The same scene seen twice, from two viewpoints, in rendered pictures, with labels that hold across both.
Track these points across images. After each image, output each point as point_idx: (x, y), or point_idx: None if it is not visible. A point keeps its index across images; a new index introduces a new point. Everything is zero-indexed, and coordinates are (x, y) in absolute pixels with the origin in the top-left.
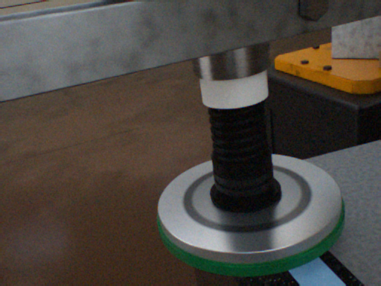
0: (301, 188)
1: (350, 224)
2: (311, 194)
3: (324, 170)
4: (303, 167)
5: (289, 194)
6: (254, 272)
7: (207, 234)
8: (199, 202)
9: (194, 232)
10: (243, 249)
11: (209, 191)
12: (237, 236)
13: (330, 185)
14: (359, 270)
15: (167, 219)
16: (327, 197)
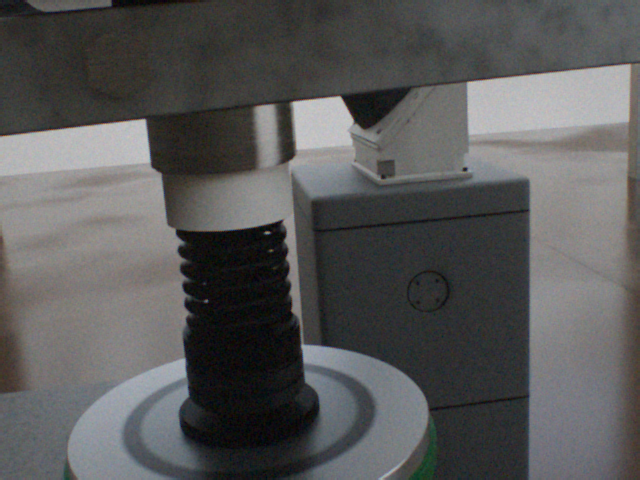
0: (154, 403)
1: None
2: (152, 393)
3: (74, 427)
4: (91, 442)
5: (183, 398)
6: None
7: (349, 366)
8: (342, 411)
9: (368, 371)
10: (311, 348)
11: (313, 427)
12: (309, 359)
13: (109, 400)
14: None
15: (410, 393)
16: (140, 385)
